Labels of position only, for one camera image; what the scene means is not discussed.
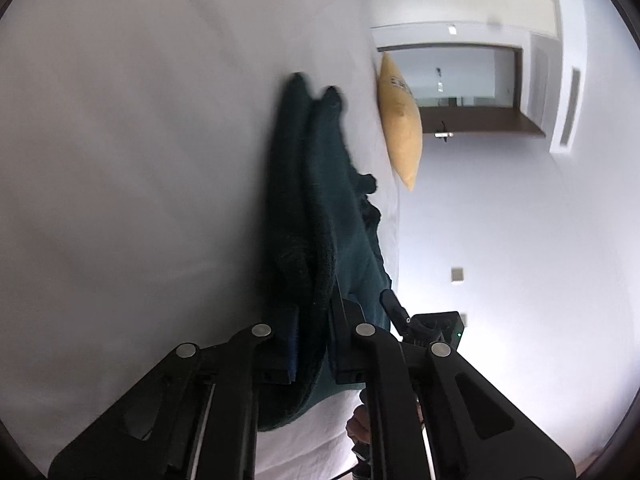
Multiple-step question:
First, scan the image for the brown door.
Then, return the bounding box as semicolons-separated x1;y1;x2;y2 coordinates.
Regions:
419;107;547;139

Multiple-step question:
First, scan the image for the bed with white sheet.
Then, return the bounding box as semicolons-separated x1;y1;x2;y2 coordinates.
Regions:
0;0;407;480

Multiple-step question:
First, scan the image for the ceiling air vent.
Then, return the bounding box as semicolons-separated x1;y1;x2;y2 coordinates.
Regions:
549;65;584;155

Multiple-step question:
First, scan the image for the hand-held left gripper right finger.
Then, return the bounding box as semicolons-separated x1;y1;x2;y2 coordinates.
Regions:
329;285;576;480

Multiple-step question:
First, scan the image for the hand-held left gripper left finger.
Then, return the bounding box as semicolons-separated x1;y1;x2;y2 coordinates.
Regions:
47;305;303;480

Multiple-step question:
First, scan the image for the yellow pillow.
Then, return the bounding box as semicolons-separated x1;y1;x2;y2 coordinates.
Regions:
376;52;425;193

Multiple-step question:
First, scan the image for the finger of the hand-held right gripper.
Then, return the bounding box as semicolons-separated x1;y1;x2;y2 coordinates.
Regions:
380;287;414;337

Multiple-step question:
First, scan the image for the person's right hand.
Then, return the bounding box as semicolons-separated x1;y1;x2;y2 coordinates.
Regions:
346;402;373;461

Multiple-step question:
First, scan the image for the white wardrobe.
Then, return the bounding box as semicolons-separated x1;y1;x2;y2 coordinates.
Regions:
350;0;561;47

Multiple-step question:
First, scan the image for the dark green sweater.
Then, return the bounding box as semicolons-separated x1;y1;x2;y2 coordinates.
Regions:
255;72;401;433

